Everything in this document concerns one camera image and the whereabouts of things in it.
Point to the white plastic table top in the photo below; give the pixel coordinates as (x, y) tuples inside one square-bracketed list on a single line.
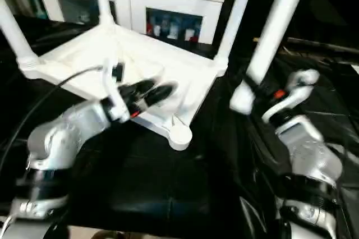
[(168, 65)]

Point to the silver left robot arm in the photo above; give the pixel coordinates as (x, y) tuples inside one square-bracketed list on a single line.
[(61, 138)]

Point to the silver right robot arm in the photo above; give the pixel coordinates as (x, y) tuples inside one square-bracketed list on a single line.
[(308, 160)]

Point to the small tan tag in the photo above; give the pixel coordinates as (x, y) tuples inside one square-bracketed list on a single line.
[(257, 40)]

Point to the black work mat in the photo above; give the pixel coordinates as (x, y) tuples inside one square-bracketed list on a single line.
[(168, 183)]

